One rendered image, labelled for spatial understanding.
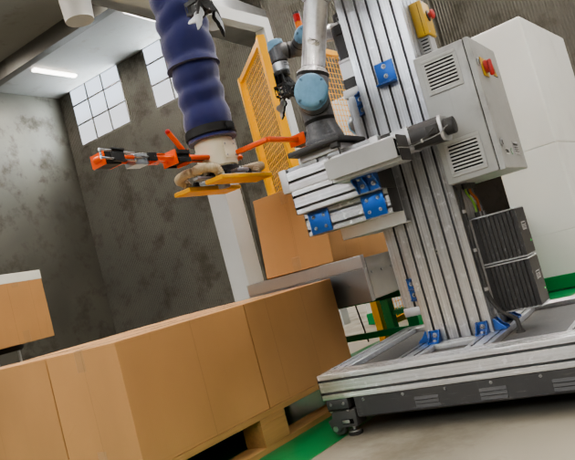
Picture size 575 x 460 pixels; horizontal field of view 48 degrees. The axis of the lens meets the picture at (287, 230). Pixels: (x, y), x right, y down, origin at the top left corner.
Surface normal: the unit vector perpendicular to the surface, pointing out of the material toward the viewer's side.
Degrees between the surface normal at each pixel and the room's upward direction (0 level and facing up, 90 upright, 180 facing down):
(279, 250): 83
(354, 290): 90
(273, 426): 90
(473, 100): 90
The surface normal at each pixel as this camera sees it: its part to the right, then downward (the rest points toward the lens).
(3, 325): 0.87, -0.26
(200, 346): 0.76, -0.25
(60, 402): -0.60, 0.11
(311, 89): -0.13, 0.09
